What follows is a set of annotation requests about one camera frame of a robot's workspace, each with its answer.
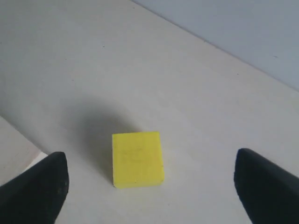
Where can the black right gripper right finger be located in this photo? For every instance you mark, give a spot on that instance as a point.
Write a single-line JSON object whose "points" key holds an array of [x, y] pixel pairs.
{"points": [[268, 193]]}

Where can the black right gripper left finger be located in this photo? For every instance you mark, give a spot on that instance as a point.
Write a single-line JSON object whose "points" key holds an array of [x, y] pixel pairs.
{"points": [[37, 195]]}

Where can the yellow cube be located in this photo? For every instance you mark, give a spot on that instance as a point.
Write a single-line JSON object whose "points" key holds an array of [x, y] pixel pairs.
{"points": [[137, 160]]}

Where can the large light wooden cube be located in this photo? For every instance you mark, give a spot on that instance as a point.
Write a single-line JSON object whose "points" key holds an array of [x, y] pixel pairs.
{"points": [[17, 154]]}

